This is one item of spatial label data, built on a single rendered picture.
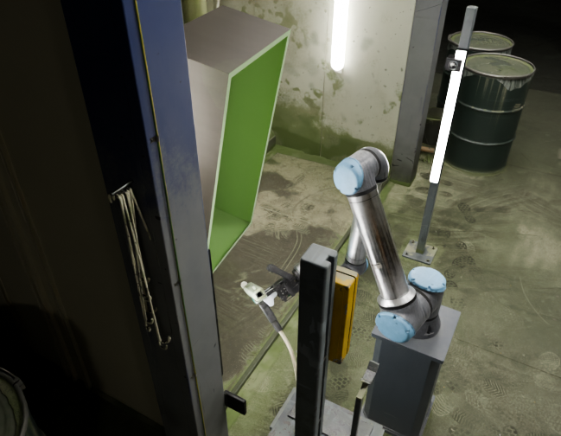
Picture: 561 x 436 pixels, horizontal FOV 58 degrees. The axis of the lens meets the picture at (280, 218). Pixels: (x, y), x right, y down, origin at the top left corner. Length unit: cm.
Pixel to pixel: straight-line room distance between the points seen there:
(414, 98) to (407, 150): 44
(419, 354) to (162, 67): 153
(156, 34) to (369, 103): 311
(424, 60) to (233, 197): 177
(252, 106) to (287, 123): 194
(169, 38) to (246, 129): 155
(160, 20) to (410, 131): 315
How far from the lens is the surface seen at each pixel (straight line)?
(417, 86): 400
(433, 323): 222
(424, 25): 387
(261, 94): 260
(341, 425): 176
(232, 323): 303
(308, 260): 99
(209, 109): 202
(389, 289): 193
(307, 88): 435
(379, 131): 422
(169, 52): 123
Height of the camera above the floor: 229
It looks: 36 degrees down
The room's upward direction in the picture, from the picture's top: straight up
